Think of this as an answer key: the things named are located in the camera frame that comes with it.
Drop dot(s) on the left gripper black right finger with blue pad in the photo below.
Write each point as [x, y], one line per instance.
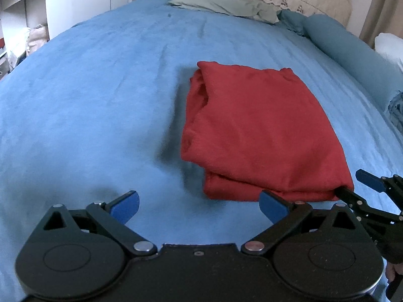
[301, 229]

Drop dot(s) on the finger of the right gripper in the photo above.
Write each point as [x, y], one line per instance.
[380, 184]
[349, 199]

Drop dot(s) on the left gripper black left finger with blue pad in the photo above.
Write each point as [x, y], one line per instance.
[99, 229]

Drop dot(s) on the red garment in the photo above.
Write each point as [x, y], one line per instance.
[260, 129]

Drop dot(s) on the teal bolster pillow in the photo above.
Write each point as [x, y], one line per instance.
[378, 76]

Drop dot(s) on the white pillow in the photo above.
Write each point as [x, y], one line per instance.
[390, 47]

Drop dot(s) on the beige curtain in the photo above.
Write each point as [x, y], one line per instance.
[384, 16]

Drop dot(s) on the white shelf unit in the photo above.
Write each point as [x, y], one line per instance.
[24, 28]

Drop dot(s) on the grey-green folded cloth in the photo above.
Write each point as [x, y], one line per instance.
[251, 9]

